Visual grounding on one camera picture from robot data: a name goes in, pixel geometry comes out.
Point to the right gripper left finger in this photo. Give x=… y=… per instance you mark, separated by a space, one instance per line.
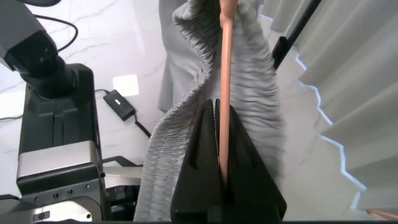
x=196 y=186

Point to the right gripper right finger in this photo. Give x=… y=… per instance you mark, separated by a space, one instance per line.
x=252 y=193

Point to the pale grey shorts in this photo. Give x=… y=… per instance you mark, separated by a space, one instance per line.
x=255 y=77

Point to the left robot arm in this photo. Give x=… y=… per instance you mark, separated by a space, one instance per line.
x=34 y=59

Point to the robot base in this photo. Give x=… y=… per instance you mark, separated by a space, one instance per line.
x=59 y=158

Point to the black clothes rack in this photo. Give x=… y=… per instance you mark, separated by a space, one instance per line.
x=297 y=28

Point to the black power adapter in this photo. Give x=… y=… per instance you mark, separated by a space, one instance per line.
x=119 y=104

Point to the white curtain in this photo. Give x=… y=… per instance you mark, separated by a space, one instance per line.
x=357 y=46

